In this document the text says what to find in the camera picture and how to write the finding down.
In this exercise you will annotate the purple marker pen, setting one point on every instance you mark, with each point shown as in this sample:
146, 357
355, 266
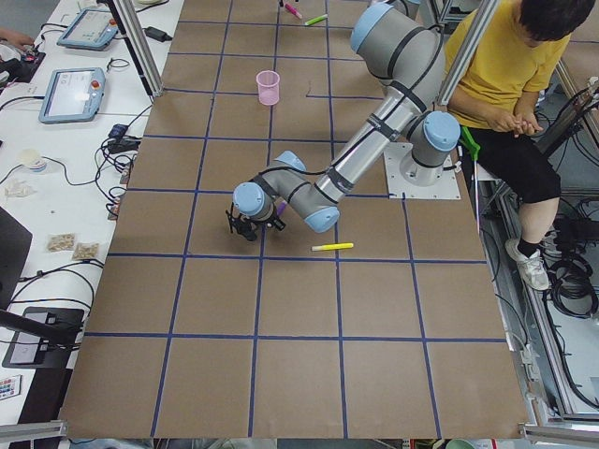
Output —
281, 208

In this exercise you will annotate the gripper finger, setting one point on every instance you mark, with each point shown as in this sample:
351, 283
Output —
249, 234
277, 223

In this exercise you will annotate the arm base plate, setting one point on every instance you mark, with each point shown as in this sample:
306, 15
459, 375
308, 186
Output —
406, 179

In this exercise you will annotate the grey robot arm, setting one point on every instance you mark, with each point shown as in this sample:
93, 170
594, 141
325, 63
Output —
409, 61

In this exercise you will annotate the pink mesh cup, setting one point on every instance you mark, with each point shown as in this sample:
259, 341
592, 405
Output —
268, 83

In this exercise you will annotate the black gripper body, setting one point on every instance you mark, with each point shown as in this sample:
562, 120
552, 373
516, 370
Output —
256, 224

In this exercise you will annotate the person in yellow shirt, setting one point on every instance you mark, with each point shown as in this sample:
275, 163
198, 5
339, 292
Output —
496, 99

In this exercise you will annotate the teach pendant tablet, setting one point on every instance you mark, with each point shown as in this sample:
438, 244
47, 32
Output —
73, 95
93, 29

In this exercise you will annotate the green marker pen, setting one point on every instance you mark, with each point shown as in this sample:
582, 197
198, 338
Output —
316, 20

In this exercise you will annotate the yellow marker pen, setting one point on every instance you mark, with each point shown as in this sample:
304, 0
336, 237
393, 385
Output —
332, 247

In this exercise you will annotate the near teach pendant tablet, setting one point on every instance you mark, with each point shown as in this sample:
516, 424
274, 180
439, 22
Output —
73, 95

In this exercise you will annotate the aluminium frame post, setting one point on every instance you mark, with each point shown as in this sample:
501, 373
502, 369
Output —
126, 17

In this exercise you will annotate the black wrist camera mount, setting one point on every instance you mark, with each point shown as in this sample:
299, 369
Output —
234, 220

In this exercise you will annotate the black power adapter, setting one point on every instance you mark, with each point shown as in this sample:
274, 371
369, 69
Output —
118, 131

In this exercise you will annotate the pink marker pen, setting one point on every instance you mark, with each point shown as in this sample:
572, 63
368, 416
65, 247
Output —
293, 11

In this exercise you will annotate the far teach pendant tablet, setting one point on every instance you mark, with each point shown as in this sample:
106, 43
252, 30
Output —
93, 29

